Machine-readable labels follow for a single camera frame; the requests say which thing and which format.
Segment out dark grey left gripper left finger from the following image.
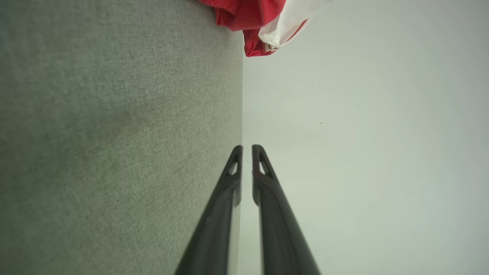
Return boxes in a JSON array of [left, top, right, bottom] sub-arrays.
[[175, 145, 243, 275]]

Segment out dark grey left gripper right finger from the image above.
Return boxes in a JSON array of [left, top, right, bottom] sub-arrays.
[[252, 144, 321, 275]]

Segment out red white-striped basketball shorts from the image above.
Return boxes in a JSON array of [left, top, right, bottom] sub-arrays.
[[199, 0, 335, 57]]

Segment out grey fabric panel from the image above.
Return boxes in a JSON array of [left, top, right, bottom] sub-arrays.
[[0, 0, 244, 275]]

